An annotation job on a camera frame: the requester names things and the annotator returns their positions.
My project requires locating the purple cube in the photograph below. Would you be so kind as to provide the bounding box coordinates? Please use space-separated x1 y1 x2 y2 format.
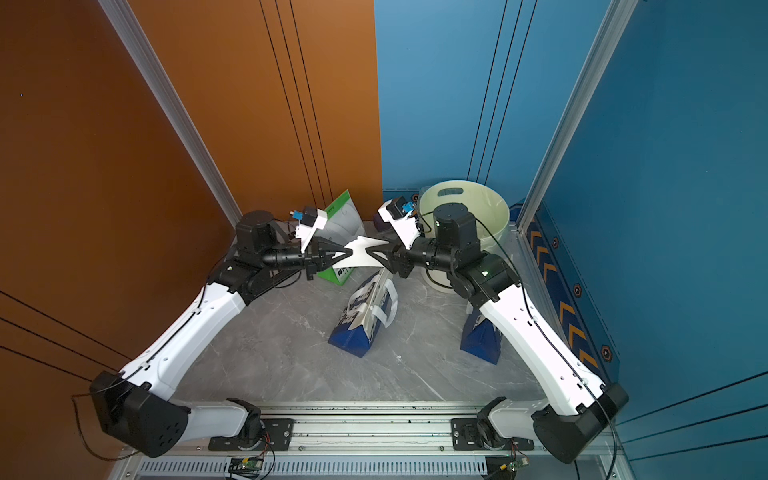
372 213 388 233

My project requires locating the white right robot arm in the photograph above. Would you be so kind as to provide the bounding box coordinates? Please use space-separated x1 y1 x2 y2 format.
366 197 629 464

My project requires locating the green white paper bag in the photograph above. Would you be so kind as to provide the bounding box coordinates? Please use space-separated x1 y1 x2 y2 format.
317 190 365 285

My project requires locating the green circuit board right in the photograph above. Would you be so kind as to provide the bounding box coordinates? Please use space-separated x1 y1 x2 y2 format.
484 459 529 480

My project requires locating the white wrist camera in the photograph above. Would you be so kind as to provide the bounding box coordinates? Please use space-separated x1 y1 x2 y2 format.
378 196 420 250
290 206 328 253

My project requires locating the white receipt green bag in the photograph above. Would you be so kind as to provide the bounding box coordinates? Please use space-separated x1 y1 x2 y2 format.
332 236 388 268

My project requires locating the green circuit board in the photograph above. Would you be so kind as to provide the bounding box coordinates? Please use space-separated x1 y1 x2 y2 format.
227 457 265 479
484 459 529 480

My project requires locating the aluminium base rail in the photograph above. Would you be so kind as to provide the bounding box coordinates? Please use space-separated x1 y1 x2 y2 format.
109 402 633 479

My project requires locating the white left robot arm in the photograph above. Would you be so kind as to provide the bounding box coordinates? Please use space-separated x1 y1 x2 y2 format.
88 208 356 457

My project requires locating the green circuit board left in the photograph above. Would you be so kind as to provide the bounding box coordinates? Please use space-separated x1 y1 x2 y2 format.
227 457 265 479

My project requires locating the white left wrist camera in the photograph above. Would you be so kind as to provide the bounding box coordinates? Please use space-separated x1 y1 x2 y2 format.
290 206 328 253

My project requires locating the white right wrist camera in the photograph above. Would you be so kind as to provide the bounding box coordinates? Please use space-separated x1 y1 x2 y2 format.
378 196 420 250

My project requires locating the blue white bag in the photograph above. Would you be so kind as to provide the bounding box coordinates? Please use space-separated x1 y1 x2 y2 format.
460 304 503 365
328 268 399 358

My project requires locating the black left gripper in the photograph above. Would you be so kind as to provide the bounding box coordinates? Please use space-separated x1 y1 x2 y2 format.
259 238 352 284

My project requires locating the pale green trash bin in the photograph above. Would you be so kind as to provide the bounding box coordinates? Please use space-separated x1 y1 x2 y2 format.
410 181 519 303

